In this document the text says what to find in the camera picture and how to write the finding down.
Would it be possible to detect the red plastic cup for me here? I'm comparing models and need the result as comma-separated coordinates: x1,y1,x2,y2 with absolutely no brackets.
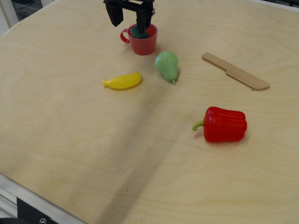
120,24,158,55

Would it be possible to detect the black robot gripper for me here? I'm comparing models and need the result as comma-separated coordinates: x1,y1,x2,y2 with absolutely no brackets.
103,0,155,33

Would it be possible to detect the black metal bracket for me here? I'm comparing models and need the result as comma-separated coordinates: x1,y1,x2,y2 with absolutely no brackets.
17,198,58,224

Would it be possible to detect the light green toy pear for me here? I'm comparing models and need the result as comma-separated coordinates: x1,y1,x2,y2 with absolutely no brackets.
155,51,178,85

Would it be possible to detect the wooden toy knife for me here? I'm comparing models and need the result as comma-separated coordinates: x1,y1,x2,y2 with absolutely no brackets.
202,52,270,91

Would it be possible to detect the yellow toy banana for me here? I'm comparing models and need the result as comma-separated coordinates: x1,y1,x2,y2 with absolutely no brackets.
102,72,142,90

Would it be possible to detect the aluminium table frame rail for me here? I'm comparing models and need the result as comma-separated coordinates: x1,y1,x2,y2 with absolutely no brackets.
0,174,85,224

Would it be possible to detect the red toy bell pepper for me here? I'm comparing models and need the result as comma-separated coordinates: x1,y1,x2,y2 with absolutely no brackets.
192,106,247,142

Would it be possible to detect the dark green toy cucumber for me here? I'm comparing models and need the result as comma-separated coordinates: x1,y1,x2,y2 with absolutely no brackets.
130,26,150,39

